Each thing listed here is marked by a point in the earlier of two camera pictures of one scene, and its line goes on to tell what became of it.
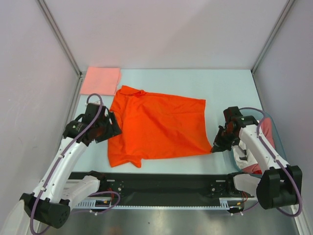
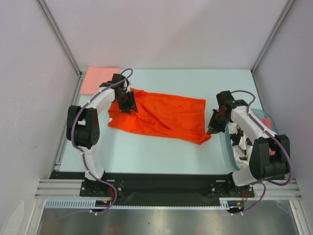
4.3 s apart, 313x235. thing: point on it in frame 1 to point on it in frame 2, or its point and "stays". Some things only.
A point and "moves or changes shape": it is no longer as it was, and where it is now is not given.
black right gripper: x=219 y=146 to x=213 y=128
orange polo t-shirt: x=153 y=125 moves or changes shape
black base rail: x=163 y=187 stays
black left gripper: x=113 y=129 to x=130 y=105
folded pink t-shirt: x=100 y=81 stays
